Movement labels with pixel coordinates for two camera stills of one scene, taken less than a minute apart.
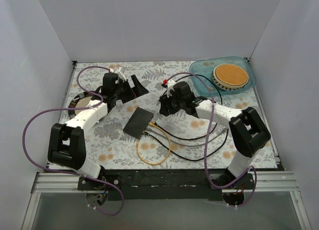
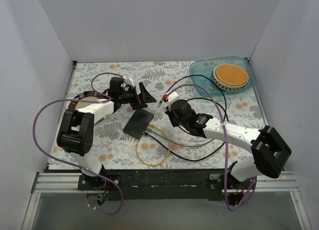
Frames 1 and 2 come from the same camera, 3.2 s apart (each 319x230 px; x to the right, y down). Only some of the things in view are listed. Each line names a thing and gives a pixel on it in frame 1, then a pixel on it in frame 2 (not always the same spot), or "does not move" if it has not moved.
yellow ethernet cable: [167, 154] does not move
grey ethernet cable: [184, 144] does not move
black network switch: [138, 124] does not move
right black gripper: [167, 106] → [168, 110]
